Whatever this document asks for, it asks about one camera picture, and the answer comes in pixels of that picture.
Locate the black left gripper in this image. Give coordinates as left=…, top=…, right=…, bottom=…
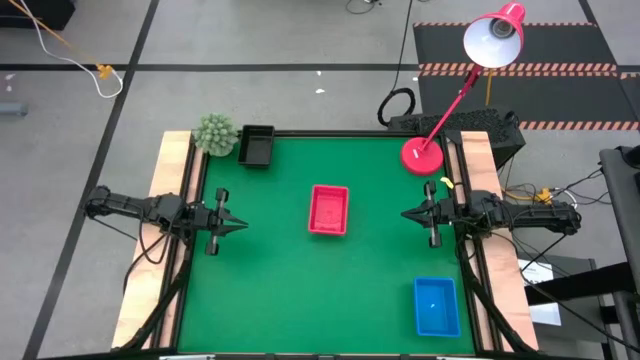
left=192, top=188, right=249, bottom=256

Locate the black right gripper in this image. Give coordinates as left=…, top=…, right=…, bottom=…
left=401, top=180, right=455, bottom=249

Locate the red desk lamp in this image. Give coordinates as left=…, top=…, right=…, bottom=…
left=399, top=1, right=527, bottom=177

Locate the green table mat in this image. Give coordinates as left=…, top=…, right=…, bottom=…
left=177, top=135, right=476, bottom=355

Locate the light wooden table board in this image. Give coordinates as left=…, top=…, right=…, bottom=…
left=110, top=130, right=206, bottom=350
left=444, top=130, right=540, bottom=351

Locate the green potted succulent plant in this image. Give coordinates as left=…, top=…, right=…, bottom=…
left=191, top=112, right=240, bottom=158

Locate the black perforated equipment case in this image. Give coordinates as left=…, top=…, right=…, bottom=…
left=387, top=108, right=527, bottom=171

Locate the white paper sheet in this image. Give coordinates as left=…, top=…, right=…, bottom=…
left=517, top=258, right=555, bottom=285
left=528, top=302, right=563, bottom=327

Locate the black equipment cart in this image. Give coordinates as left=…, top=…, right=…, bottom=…
left=598, top=144, right=640, bottom=301

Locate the black hazard-striped floor mat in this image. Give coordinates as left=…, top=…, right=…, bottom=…
left=413, top=21, right=640, bottom=132

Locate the black furniture block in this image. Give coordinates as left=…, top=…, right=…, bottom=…
left=0, top=0, right=76, bottom=30

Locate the black coiled floor cable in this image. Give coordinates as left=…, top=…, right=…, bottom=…
left=376, top=0, right=417, bottom=128

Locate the black stand frame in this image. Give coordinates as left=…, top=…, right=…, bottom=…
left=519, top=254, right=640, bottom=360

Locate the orange cord with yellow connector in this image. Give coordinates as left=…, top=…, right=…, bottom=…
left=7, top=0, right=114, bottom=81

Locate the thin black floor cable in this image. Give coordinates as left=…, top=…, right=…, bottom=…
left=345, top=0, right=384, bottom=15

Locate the white floor cable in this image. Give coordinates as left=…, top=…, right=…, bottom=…
left=17, top=0, right=125, bottom=100

